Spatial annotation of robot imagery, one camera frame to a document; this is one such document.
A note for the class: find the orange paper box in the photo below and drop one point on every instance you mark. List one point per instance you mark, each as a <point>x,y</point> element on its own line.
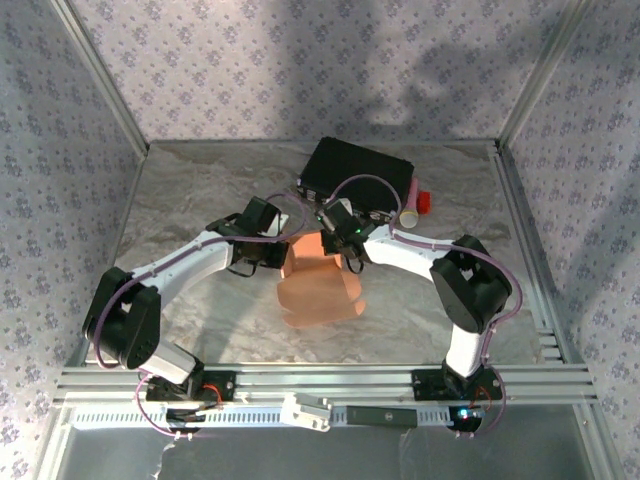
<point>320,295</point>

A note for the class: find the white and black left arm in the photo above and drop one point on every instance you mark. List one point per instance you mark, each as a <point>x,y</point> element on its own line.
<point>190,260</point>

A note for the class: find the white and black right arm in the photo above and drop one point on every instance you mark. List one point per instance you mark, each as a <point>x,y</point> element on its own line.
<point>415,255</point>

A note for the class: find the pink toy microphone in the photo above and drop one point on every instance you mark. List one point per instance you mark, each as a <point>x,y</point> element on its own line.
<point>409,217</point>

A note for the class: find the black left controller board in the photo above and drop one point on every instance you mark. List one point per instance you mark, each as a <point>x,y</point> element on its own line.
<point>190,417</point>

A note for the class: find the black controller board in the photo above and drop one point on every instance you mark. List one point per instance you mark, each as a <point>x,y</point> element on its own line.
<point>465,417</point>
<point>190,417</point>

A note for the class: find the flat black bar device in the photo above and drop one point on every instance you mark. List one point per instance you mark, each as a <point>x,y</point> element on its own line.
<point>382,416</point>

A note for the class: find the grey metal sheet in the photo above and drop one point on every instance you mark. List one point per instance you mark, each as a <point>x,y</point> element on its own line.
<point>350,455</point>

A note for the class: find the black right controller board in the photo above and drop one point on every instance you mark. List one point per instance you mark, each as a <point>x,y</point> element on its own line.
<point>465,417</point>

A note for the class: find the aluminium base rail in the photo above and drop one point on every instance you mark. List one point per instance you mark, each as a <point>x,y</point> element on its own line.
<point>325,380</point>

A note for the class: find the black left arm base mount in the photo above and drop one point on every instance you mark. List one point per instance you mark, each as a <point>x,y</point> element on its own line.
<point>222,387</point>

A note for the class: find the white plastic bracket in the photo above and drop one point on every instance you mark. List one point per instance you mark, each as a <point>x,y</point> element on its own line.
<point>305,412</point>

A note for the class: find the aluminium side rail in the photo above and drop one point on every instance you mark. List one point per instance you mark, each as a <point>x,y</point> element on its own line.
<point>520,225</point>

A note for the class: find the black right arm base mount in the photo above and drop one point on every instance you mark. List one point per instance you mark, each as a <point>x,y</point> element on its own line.
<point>425,385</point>

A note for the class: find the aluminium corner post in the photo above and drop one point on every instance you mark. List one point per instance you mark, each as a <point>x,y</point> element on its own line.
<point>545,70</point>
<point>100,80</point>

